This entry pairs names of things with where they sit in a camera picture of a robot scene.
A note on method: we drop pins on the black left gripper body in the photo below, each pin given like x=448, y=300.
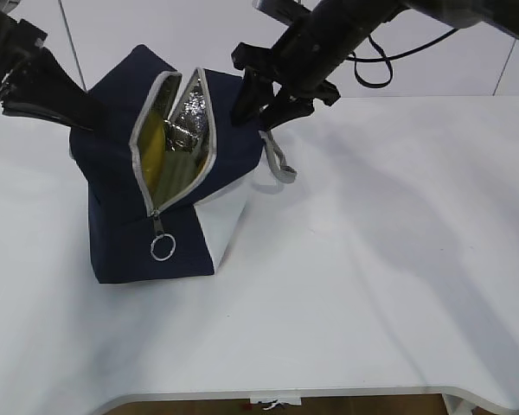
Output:
x=20, y=41

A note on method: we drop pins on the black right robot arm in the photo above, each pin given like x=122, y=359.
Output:
x=359, y=19

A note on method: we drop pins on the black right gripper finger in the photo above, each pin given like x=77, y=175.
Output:
x=284, y=108
x=256, y=91

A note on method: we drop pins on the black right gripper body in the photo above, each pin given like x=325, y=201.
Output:
x=302, y=58

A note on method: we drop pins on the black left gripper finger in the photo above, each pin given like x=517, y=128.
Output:
x=12, y=110
x=42, y=82

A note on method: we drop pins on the glass container green lid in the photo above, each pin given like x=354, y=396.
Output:
x=179, y=171

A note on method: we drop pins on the yellow banana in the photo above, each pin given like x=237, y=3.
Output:
x=151, y=144

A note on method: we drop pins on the navy insulated lunch bag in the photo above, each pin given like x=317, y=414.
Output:
x=131, y=240

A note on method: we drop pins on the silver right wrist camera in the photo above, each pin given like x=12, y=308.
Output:
x=284, y=11

